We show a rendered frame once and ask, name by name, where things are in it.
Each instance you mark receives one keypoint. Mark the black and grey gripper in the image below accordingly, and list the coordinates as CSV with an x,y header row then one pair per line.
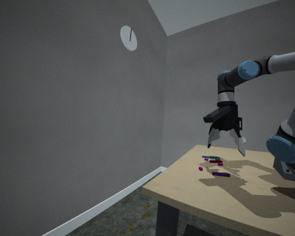
x,y
227,122

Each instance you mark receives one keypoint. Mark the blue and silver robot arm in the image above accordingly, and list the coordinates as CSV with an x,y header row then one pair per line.
x,y
282,144

